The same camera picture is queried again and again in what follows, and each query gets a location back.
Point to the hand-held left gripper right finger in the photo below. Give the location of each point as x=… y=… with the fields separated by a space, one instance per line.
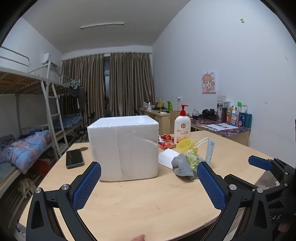
x=211 y=185

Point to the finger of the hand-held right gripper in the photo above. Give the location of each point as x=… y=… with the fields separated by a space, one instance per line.
x=260 y=162
x=242 y=182

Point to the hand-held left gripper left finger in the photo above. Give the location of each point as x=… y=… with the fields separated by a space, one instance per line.
x=86 y=185

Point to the green printed plastic bag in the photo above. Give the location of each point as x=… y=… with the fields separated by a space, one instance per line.
x=193 y=160

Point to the clear blue packet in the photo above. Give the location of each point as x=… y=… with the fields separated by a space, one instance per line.
x=210 y=150

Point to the grey cloth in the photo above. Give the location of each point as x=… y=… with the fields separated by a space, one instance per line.
x=181 y=165

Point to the yellow foam fruit net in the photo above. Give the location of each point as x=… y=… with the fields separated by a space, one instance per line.
x=185 y=143

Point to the white paper napkin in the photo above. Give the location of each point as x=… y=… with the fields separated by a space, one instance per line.
x=166 y=157

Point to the white foam box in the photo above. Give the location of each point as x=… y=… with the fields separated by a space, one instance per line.
x=124 y=148

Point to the person's left hand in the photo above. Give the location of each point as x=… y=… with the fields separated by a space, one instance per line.
x=140 y=238

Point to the black smartphone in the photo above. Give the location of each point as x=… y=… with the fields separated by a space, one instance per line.
x=74 y=158

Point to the brown round coaster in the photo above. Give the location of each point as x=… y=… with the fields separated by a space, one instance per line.
x=83 y=148

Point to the desk with patterned cover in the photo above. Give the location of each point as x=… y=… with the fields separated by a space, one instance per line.
x=233 y=135

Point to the group of toiletry bottles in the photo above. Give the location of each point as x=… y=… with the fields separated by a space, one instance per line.
x=238 y=117

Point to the printed paper sheet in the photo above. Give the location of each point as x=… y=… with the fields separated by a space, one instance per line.
x=219 y=127

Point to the red snack packet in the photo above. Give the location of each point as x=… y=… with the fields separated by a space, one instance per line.
x=166 y=137
x=167 y=144

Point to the beige cloth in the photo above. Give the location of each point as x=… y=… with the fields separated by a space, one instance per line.
x=25 y=185

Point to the white pump lotion bottle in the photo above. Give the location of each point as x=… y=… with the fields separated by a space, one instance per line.
x=182 y=129

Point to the blue checked bedding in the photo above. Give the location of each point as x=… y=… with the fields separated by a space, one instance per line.
x=70 y=120

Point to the black headphones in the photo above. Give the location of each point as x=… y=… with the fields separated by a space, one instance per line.
x=209 y=114

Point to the blue plaid quilt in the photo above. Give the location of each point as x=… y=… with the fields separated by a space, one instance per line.
x=27 y=148

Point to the wooden chair with face cutout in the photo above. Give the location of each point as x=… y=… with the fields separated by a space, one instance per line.
x=174 y=120

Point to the light wooden desk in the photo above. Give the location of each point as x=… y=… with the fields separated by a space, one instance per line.
x=161 y=122

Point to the white metal bunk bed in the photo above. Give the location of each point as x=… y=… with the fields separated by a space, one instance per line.
x=69 y=82
x=49 y=111

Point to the hanging dark clothes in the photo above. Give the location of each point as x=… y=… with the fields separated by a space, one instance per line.
x=78 y=96

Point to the yellow desk item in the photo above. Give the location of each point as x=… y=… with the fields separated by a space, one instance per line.
x=159 y=104

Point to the brown curtain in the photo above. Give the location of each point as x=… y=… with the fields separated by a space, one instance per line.
x=83 y=85
x=130 y=83

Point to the white kettle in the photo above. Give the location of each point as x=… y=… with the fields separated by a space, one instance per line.
x=148 y=106

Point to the white air conditioner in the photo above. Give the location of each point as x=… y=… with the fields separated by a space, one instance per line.
x=47 y=59

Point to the ceiling tube light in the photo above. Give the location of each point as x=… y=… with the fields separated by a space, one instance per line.
x=101 y=25

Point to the white wall switch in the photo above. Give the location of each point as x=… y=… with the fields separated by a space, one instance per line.
x=221 y=98

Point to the cartoon wall poster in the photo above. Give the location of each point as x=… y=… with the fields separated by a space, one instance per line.
x=208 y=83

